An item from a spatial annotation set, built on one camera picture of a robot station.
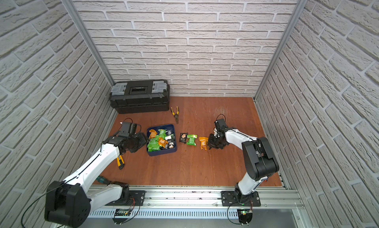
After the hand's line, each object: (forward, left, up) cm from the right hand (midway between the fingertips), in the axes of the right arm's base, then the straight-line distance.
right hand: (210, 144), depth 93 cm
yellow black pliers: (+24, +22, +1) cm, 33 cm away
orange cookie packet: (+2, +4, 0) cm, 5 cm away
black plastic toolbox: (+30, +46, +17) cm, 57 cm away
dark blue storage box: (+3, +31, +3) cm, 32 cm away
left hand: (+1, +38, +10) cm, 39 cm away
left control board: (-33, +50, -3) cm, 60 cm away
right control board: (-38, -12, -2) cm, 40 cm away
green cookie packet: (+5, +12, +1) cm, 13 cm away
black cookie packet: (+6, +18, +1) cm, 18 cm away
